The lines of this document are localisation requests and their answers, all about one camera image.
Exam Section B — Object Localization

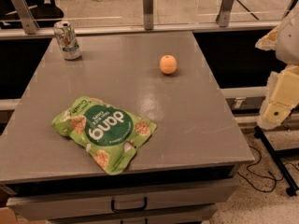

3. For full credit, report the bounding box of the green rice chip bag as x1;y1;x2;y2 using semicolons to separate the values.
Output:
52;96;157;175

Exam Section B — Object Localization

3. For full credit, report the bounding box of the metal railing bracket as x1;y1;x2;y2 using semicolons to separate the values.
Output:
11;0;39;35
143;0;153;30
216;0;234;27

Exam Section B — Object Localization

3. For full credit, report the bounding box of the grey metal rail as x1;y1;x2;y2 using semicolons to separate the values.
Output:
0;21;280;40

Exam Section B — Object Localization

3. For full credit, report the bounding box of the black office chair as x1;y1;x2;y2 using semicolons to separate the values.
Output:
0;0;64;29

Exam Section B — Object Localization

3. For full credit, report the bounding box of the black stand leg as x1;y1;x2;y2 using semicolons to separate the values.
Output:
254;126;299;196

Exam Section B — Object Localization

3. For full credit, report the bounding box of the middle metal railing bracket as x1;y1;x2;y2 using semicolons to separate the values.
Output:
143;0;153;30

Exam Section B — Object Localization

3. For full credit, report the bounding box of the right metal railing bracket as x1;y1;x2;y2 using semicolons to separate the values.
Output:
216;0;234;27

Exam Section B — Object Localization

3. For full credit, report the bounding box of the grey drawer with black handle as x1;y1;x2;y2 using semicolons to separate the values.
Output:
7;177;238;220

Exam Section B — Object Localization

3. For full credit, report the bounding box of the left metal railing bracket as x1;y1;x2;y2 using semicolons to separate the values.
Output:
11;0;39;35

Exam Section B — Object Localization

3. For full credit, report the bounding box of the white green soda can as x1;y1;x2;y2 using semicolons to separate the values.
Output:
53;21;81;60

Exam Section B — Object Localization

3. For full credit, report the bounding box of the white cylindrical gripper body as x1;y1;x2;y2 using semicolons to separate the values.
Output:
276;7;299;65

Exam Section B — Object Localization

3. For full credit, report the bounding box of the orange fruit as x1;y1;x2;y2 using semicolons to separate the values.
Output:
159;55;178;75

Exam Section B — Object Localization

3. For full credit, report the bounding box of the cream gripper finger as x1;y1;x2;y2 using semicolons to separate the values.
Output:
257;64;299;130
255;27;278;51

